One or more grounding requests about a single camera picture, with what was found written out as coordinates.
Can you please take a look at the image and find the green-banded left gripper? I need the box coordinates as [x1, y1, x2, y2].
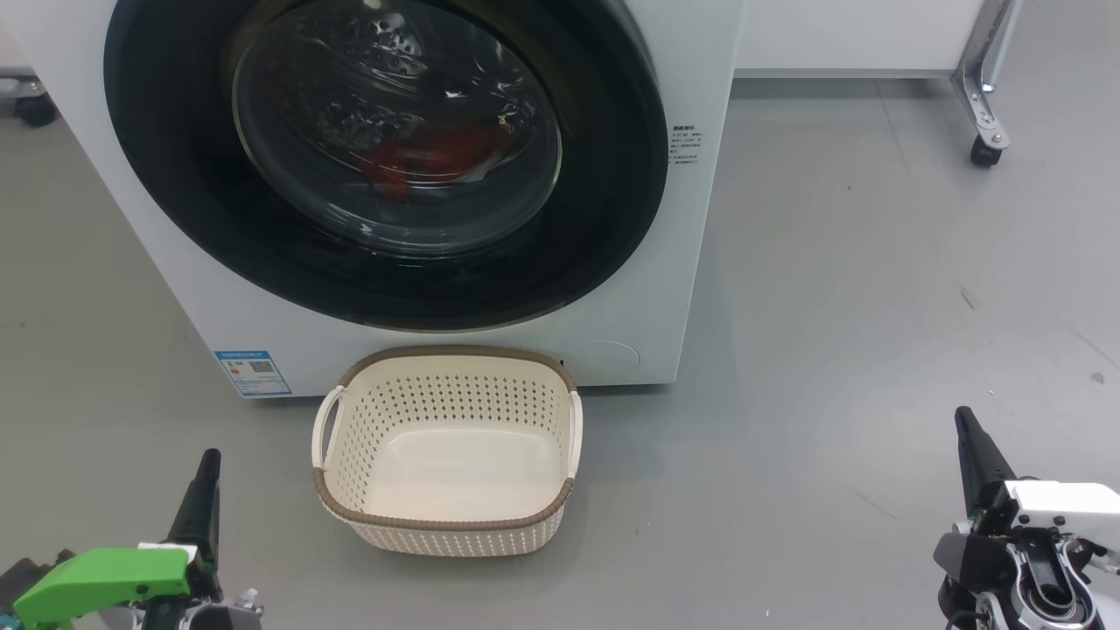
[0, 449, 263, 630]

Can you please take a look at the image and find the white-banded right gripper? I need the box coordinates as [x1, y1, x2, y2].
[954, 406, 1120, 606]

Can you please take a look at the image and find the red and white jersey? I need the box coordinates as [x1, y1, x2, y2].
[357, 112, 528, 200]

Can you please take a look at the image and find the black round glass washer door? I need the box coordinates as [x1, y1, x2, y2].
[103, 0, 670, 333]

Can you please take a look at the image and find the white front-load washing machine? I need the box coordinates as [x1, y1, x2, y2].
[0, 0, 746, 399]

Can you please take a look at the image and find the cream perforated laundry basket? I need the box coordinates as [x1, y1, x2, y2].
[311, 346, 584, 558]

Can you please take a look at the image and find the blue energy label sticker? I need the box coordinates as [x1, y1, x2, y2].
[214, 352, 292, 399]

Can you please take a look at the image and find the silver metal table leg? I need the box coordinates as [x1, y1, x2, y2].
[952, 0, 1023, 150]

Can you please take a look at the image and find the printed text label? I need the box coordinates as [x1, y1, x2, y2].
[669, 125, 703, 167]

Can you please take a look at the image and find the white table panel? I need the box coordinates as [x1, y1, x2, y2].
[735, 0, 990, 80]

